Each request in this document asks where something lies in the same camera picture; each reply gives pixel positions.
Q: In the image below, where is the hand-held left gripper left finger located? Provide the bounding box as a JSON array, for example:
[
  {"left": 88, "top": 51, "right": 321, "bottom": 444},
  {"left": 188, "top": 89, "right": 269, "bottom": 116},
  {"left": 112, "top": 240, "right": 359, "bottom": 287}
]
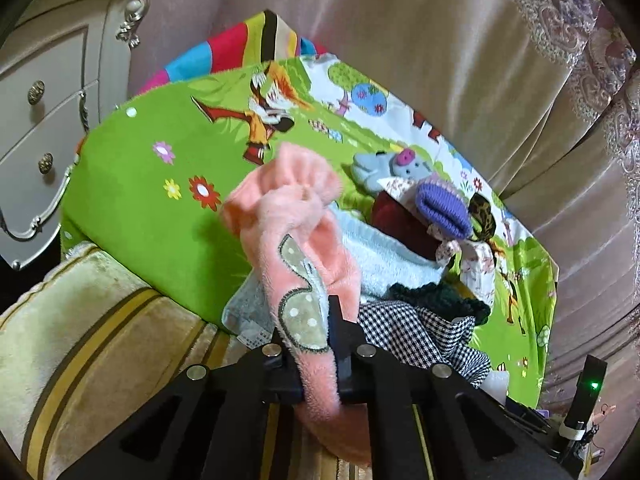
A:
[{"left": 60, "top": 329, "right": 306, "bottom": 480}]

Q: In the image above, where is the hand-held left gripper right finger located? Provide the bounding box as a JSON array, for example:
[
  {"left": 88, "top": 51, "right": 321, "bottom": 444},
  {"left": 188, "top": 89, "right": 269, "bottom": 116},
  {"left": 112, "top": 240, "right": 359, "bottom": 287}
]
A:
[{"left": 327, "top": 295, "right": 576, "bottom": 480}]

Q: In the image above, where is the pink plush cloth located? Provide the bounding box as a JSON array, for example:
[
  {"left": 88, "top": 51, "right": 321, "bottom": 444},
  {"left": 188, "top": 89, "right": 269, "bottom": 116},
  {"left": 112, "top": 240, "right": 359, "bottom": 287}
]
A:
[{"left": 220, "top": 142, "right": 373, "bottom": 466}]

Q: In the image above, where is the dark red knit cloth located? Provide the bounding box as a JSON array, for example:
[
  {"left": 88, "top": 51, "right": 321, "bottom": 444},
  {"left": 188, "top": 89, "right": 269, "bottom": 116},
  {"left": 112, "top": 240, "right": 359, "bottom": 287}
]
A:
[{"left": 370, "top": 190, "right": 453, "bottom": 263}]

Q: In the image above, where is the black white checkered cloth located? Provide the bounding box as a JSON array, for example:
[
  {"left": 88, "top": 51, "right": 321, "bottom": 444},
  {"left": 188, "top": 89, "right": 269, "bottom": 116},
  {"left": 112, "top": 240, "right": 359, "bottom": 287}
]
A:
[{"left": 357, "top": 302, "right": 493, "bottom": 391}]

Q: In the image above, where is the white object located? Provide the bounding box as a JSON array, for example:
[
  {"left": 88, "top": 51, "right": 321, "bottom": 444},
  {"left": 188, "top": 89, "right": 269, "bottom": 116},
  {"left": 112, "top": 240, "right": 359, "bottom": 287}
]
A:
[{"left": 482, "top": 370, "right": 511, "bottom": 406}]

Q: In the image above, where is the light blue towel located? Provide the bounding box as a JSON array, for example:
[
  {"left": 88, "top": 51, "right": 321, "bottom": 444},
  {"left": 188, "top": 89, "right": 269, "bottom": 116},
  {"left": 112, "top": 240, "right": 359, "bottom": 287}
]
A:
[{"left": 221, "top": 207, "right": 443, "bottom": 348}]

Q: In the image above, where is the dark green knit cloth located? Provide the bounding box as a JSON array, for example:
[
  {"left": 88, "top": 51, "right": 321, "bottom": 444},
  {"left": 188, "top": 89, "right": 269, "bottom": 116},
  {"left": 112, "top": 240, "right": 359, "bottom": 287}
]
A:
[{"left": 387, "top": 282, "right": 493, "bottom": 326}]

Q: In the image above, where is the white floral cloth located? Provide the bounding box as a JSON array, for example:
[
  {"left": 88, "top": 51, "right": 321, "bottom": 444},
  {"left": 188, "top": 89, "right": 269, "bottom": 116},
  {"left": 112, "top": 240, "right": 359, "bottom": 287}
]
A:
[{"left": 432, "top": 237, "right": 498, "bottom": 306}]

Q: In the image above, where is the purple knit sock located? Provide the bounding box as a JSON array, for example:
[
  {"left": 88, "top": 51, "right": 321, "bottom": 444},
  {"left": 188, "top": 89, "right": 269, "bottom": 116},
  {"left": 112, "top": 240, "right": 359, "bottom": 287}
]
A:
[{"left": 415, "top": 180, "right": 473, "bottom": 241}]

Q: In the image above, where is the grey plush elephant toy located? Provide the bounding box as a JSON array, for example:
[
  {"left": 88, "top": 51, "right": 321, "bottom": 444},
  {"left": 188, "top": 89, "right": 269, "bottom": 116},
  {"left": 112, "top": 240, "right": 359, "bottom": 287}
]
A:
[{"left": 350, "top": 147, "right": 433, "bottom": 196}]

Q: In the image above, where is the leopard print cloth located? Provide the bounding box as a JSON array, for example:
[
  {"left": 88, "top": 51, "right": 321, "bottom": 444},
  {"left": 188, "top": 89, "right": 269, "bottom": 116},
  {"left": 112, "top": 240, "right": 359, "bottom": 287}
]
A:
[{"left": 467, "top": 192, "right": 498, "bottom": 248}]

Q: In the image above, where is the beige striped plush cushion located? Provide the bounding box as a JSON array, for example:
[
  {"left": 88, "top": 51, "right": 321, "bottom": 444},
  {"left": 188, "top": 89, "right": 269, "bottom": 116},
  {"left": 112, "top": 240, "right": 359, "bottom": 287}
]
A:
[{"left": 0, "top": 242, "right": 351, "bottom": 480}]

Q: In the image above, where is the green cartoon printed blanket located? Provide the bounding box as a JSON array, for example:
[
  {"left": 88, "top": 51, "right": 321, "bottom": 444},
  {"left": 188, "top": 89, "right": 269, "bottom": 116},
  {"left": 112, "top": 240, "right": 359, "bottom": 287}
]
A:
[{"left": 60, "top": 10, "right": 558, "bottom": 408}]

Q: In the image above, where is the beige curtain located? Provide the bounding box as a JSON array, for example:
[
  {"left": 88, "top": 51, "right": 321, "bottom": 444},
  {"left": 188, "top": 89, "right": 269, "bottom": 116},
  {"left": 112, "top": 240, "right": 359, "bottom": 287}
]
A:
[{"left": 127, "top": 0, "right": 640, "bottom": 461}]

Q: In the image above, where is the embroidered lace curtain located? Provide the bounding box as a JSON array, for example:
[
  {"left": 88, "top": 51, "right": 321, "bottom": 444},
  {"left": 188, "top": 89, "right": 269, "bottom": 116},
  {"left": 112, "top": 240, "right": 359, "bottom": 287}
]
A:
[{"left": 487, "top": 0, "right": 640, "bottom": 171}]

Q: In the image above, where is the white ornate dresser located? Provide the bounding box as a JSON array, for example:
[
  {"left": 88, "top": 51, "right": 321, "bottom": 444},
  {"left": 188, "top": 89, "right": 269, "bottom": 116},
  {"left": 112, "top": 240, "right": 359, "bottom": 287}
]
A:
[{"left": 0, "top": 0, "right": 173, "bottom": 271}]

